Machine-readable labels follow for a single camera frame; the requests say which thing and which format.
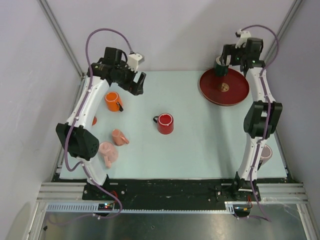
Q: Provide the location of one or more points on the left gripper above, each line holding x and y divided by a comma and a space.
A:
137, 86

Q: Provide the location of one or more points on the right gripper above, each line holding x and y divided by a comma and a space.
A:
230, 49

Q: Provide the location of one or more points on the dark green mug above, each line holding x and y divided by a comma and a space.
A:
220, 68

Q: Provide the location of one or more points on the small salmon mug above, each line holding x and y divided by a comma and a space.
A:
119, 138

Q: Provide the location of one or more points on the large pink mug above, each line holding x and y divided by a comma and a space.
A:
109, 153

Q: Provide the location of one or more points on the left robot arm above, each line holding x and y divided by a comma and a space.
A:
75, 134

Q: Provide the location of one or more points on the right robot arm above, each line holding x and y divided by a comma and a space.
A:
263, 116

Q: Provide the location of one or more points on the round red tray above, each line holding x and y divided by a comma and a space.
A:
227, 90

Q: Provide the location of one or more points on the small orange cup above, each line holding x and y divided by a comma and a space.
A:
94, 121

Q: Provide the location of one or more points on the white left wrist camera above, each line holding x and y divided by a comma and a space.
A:
134, 60

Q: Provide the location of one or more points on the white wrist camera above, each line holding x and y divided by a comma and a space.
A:
242, 36
134, 60

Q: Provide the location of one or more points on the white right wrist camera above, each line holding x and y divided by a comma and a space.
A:
242, 36

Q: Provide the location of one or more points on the orange mug black handle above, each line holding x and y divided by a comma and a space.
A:
113, 102

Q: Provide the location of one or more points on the lilac mug black handle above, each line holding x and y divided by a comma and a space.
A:
266, 155

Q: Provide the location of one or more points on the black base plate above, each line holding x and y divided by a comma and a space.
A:
170, 191

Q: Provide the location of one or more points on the grey cable duct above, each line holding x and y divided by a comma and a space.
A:
95, 207

